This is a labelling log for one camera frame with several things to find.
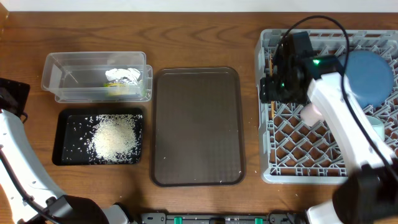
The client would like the wooden chopstick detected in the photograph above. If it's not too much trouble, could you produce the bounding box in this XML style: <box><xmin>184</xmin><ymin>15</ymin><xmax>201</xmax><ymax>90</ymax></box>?
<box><xmin>269</xmin><ymin>54</ymin><xmax>275</xmax><ymax>119</ymax></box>

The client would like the brown serving tray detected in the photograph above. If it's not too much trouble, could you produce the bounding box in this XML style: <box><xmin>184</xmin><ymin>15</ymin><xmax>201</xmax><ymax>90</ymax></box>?
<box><xmin>150</xmin><ymin>67</ymin><xmax>246</xmax><ymax>187</ymax></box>

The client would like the dark blue plate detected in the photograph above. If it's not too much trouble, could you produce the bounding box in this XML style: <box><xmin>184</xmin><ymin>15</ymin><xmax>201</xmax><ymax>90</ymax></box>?
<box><xmin>345</xmin><ymin>50</ymin><xmax>394</xmax><ymax>109</ymax></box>

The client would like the white tissue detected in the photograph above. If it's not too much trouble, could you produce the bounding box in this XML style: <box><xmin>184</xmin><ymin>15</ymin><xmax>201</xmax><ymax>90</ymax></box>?
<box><xmin>105</xmin><ymin>68</ymin><xmax>141</xmax><ymax>85</ymax></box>

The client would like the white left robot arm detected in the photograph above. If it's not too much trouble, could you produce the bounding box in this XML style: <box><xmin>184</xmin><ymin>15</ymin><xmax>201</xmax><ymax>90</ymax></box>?
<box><xmin>1</xmin><ymin>78</ymin><xmax>134</xmax><ymax>224</ymax></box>

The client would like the yellow green snack wrapper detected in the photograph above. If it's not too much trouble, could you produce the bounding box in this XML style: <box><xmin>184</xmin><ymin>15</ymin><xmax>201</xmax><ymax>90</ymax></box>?
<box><xmin>104</xmin><ymin>80</ymin><xmax>143</xmax><ymax>96</ymax></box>

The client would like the grey plastic dishwasher rack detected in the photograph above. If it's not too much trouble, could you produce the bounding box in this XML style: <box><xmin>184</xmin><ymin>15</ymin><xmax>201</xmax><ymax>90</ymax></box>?
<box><xmin>254</xmin><ymin>29</ymin><xmax>397</xmax><ymax>184</ymax></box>

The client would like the pile of rice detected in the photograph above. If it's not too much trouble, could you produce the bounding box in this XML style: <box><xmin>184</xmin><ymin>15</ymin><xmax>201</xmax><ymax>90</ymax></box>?
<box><xmin>93</xmin><ymin>117</ymin><xmax>136</xmax><ymax>159</ymax></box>

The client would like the clear plastic bin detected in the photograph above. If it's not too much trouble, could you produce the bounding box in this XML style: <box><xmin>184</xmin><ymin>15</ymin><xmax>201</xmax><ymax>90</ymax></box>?
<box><xmin>41</xmin><ymin>52</ymin><xmax>153</xmax><ymax>103</ymax></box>

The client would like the mint green bowl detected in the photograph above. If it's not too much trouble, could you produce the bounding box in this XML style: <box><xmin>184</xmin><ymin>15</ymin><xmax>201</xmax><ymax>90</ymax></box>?
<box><xmin>366</xmin><ymin>116</ymin><xmax>385</xmax><ymax>141</ymax></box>

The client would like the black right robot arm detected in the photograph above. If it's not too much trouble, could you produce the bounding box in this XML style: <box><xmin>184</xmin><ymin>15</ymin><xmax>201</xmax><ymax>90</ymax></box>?
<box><xmin>260</xmin><ymin>50</ymin><xmax>397</xmax><ymax>223</ymax></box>

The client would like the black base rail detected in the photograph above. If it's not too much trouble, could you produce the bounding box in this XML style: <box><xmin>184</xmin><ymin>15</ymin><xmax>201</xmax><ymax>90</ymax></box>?
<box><xmin>137</xmin><ymin>212</ymin><xmax>308</xmax><ymax>224</ymax></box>

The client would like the black rectangular tray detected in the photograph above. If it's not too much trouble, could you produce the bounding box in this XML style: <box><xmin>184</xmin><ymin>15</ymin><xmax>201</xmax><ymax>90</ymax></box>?
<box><xmin>52</xmin><ymin>108</ymin><xmax>144</xmax><ymax>166</ymax></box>

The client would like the pink cup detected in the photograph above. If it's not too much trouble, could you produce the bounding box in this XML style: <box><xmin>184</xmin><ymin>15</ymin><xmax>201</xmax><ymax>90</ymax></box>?
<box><xmin>300</xmin><ymin>103</ymin><xmax>324</xmax><ymax>127</ymax></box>

